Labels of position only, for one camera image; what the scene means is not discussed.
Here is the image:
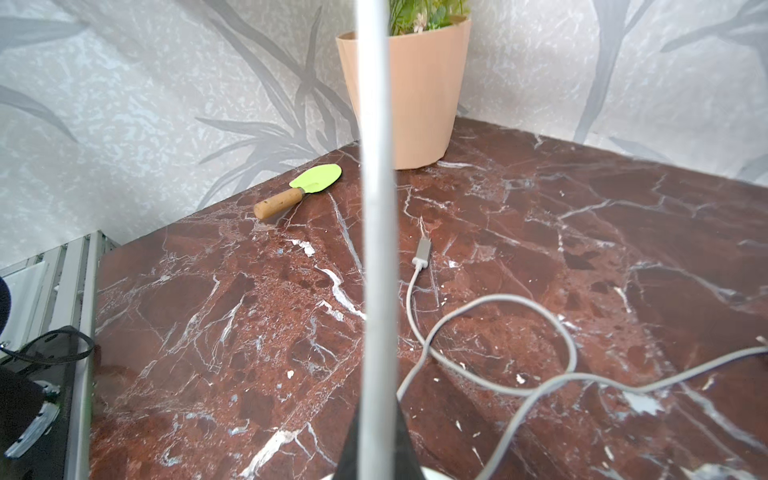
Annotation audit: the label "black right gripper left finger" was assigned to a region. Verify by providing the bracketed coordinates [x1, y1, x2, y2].
[331, 407, 360, 480]

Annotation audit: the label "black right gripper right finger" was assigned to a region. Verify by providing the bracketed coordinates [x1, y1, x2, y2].
[394, 404, 425, 480]

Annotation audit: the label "white cable of headphones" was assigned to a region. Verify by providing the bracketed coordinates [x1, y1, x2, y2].
[353, 0, 768, 480]

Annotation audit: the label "peach flower pot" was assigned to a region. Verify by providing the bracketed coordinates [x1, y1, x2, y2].
[335, 14, 473, 171]

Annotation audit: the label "artificial green white plant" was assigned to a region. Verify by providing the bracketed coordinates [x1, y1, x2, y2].
[389, 0, 470, 36]

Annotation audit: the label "green trowel wooden handle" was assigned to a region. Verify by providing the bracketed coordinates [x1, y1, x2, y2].
[253, 164, 342, 220]

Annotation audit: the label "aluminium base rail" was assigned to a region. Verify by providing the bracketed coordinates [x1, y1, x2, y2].
[1, 231, 116, 479]

